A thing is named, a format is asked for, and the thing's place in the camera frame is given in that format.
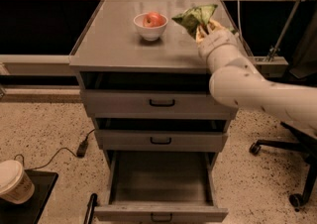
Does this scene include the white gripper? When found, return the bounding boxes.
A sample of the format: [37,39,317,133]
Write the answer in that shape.
[195,19,238,59]

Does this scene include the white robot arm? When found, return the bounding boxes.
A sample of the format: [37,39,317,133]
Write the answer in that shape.
[196,21,317,137]

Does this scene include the grey drawer cabinet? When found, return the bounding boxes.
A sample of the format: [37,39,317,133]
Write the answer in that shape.
[68,0,256,157]

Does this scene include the grey top drawer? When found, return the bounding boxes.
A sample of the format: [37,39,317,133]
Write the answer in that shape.
[81,90,238,120]

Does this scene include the grey drawer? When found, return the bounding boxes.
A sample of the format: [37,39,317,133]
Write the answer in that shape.
[95,130,228,153]
[81,90,238,120]
[95,151,228,224]

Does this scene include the grey middle drawer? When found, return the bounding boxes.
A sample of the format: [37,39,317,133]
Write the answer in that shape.
[95,130,228,153]

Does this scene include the grey bottom drawer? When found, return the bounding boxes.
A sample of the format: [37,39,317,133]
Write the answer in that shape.
[95,151,228,224]

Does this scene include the red apple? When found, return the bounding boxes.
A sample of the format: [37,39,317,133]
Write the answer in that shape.
[143,12,164,28]

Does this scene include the white ceramic bowl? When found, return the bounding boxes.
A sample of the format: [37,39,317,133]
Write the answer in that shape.
[134,13,168,41]

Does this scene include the metal diagonal rod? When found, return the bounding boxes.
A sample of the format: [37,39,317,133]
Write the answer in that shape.
[264,0,316,63]

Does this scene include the black office chair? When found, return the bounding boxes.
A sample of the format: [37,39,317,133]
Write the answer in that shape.
[249,8,317,211]

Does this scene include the white paper coffee cup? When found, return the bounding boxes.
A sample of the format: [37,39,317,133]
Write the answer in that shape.
[0,160,35,204]

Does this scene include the black side table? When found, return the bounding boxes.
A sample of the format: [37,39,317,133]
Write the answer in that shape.
[0,170,58,224]

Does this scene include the white cable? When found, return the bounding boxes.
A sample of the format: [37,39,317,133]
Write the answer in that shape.
[229,0,245,43]

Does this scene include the black power adapter cable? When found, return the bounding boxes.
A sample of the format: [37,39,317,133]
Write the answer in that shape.
[13,128,96,171]

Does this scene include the black handle bar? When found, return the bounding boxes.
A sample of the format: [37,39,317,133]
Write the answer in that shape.
[83,193,98,224]

